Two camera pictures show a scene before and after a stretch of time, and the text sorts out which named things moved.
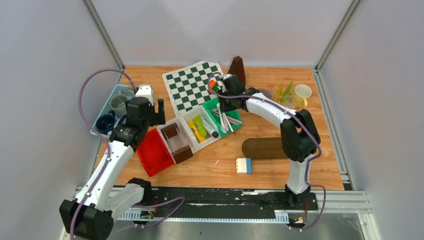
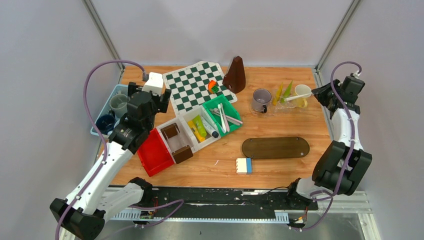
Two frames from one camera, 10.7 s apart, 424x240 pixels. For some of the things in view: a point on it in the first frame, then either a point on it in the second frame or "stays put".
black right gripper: (224, 107) -> (320, 94)
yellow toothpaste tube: (279, 93) stays put
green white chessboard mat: (188, 86) stays put
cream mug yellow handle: (301, 93) stays put
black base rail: (230, 200) stays put
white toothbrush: (223, 127) -> (298, 96)
